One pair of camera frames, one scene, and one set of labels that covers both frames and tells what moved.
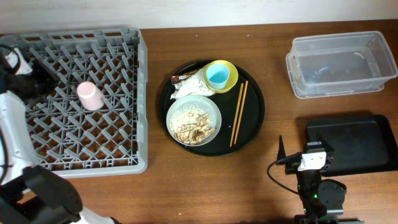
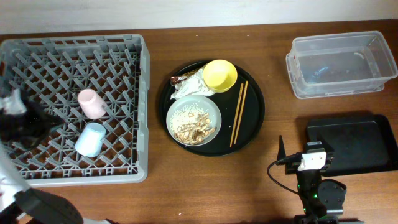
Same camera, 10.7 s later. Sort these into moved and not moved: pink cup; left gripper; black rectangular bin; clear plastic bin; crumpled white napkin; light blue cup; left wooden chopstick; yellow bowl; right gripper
Moved: light blue cup; left gripper; pink cup
Not moved: black rectangular bin; right gripper; clear plastic bin; left wooden chopstick; yellow bowl; crumpled white napkin
